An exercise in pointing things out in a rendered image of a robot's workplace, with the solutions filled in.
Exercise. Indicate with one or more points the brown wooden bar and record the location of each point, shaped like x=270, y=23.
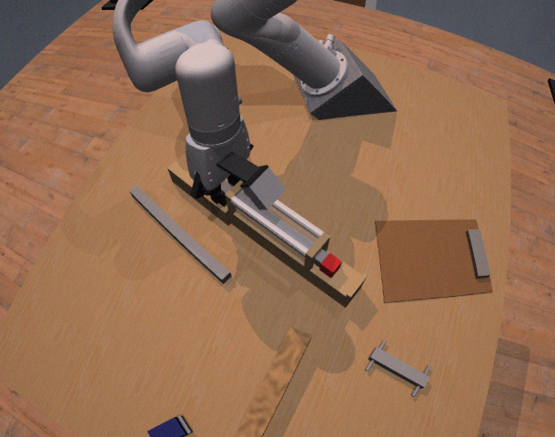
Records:
x=275, y=384

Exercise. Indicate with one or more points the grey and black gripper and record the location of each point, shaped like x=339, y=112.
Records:
x=202, y=164

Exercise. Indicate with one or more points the brown clipboard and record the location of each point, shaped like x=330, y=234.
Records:
x=429, y=259

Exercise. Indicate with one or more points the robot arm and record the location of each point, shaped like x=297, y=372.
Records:
x=206, y=73

